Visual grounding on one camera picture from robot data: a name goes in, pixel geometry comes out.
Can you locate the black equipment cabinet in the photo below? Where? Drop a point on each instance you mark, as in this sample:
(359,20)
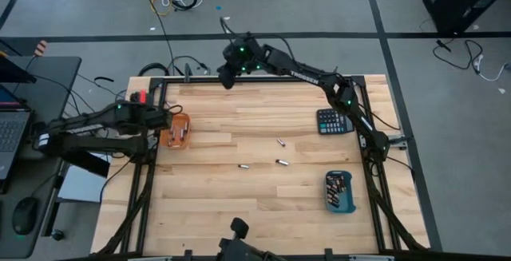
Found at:
(463,1)

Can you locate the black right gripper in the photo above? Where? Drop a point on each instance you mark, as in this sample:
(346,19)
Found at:
(239,57)

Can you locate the black unknown equipment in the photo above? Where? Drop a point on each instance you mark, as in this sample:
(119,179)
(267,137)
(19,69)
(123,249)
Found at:
(239,229)

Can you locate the black monitor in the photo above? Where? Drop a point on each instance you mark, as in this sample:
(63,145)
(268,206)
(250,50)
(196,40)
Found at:
(12,71)

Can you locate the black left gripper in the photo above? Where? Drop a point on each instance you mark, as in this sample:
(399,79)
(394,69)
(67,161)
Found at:
(157,118)

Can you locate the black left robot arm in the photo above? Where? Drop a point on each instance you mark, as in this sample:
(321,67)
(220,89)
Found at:
(92,147)

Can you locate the black computer mouse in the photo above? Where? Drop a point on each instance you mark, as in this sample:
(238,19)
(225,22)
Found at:
(24,215)

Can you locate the teal plastic bin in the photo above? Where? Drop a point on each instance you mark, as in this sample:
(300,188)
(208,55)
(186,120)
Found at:
(351,191)

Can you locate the black frame clamp post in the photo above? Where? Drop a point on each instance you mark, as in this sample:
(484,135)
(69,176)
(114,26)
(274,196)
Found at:
(187,73)

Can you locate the red plastic clip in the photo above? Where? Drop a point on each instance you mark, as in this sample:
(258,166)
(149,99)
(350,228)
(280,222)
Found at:
(141,96)

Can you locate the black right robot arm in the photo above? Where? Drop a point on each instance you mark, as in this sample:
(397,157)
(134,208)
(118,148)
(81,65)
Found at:
(311,77)

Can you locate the dark grey desk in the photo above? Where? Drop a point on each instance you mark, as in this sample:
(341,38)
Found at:
(52,81)

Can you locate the copper black AA battery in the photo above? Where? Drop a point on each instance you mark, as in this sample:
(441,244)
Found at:
(331,185)
(332,192)
(340,187)
(338,178)
(335,204)
(333,198)
(329,178)

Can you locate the black caster wheel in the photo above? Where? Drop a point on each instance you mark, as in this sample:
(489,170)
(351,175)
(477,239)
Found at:
(57,235)

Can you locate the orange plastic bin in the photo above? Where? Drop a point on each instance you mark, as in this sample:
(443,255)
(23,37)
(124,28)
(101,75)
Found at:
(177,145)

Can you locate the black desk calculator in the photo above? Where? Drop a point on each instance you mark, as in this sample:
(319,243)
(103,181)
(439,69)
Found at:
(334,121)

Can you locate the black desk support bar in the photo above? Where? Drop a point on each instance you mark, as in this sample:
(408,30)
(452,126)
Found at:
(88,167)

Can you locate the orange black striped object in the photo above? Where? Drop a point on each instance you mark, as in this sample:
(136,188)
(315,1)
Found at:
(40,48)

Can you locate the silver black AA battery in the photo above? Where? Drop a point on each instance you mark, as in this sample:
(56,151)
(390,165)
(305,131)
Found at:
(281,142)
(282,162)

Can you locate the white box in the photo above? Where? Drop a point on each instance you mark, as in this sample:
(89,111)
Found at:
(80,185)

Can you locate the grey laptop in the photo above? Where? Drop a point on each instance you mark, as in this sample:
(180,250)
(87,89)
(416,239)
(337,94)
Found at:
(12,133)

